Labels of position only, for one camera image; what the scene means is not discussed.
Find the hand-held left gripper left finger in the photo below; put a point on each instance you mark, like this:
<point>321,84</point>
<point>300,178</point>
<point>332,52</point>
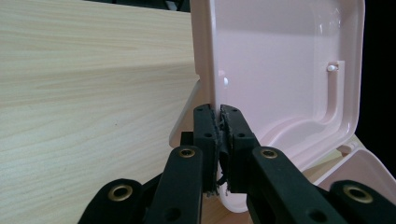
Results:
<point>183,174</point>

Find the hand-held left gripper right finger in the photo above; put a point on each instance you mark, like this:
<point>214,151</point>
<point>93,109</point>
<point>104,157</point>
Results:
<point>274,180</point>

